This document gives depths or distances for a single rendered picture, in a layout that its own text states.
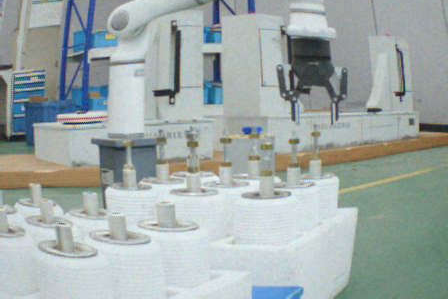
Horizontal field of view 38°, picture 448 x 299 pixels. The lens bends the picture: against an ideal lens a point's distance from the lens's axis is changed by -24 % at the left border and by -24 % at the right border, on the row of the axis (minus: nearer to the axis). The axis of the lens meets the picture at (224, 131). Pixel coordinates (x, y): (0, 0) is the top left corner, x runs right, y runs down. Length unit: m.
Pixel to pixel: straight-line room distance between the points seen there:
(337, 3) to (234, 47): 4.01
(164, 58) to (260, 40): 0.56
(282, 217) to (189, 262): 0.31
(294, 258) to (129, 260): 0.40
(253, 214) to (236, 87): 3.09
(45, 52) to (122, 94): 6.03
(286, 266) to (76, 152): 2.39
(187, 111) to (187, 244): 2.97
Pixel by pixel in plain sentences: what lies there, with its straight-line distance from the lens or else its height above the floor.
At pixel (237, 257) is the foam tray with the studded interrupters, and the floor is 0.16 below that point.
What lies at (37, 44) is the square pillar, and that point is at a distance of 7.82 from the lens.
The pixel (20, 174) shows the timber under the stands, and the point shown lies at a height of 0.06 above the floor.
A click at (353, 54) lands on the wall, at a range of 8.01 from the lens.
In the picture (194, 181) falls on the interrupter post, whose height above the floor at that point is 0.27.
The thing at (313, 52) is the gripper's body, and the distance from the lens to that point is 1.39.
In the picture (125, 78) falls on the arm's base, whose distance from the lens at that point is 1.85.
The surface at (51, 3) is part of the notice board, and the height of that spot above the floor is 1.48.
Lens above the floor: 0.41
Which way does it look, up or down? 3 degrees down
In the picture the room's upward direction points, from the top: 1 degrees counter-clockwise
